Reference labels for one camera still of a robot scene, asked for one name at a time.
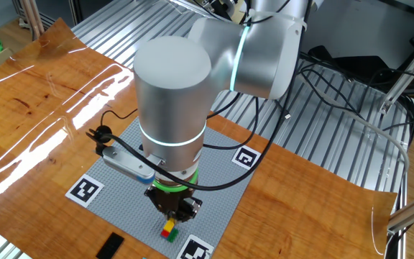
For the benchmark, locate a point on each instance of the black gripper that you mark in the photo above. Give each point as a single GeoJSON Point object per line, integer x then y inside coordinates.
{"type": "Point", "coordinates": [173, 201]}

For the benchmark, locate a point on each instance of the yellow Lego brick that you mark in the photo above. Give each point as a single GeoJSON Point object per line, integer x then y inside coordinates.
{"type": "Point", "coordinates": [169, 224]}

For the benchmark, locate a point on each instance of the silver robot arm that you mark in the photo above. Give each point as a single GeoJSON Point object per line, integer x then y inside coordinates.
{"type": "Point", "coordinates": [171, 90]}

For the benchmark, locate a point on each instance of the green Lego brick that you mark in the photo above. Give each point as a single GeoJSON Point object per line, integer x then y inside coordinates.
{"type": "Point", "coordinates": [173, 236]}

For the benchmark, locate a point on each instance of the grey Lego baseplate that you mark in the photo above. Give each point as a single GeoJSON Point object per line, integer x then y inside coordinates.
{"type": "Point", "coordinates": [221, 201]}

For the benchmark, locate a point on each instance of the black Lego plate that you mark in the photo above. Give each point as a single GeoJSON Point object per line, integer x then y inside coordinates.
{"type": "Point", "coordinates": [110, 245]}

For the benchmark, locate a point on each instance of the black white fiducial marker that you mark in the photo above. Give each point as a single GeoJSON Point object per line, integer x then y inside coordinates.
{"type": "Point", "coordinates": [84, 190]}
{"type": "Point", "coordinates": [195, 249]}
{"type": "Point", "coordinates": [247, 157]}

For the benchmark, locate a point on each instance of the wood pattern table mat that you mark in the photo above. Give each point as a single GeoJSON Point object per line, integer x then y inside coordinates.
{"type": "Point", "coordinates": [300, 216]}

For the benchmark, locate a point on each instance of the black equipment box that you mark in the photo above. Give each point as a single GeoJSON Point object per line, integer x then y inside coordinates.
{"type": "Point", "coordinates": [354, 63]}

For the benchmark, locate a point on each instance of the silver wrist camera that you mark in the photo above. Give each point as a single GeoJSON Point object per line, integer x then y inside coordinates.
{"type": "Point", "coordinates": [124, 163]}

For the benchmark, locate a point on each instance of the wooden post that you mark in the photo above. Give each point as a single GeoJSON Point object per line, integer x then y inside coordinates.
{"type": "Point", "coordinates": [34, 18]}

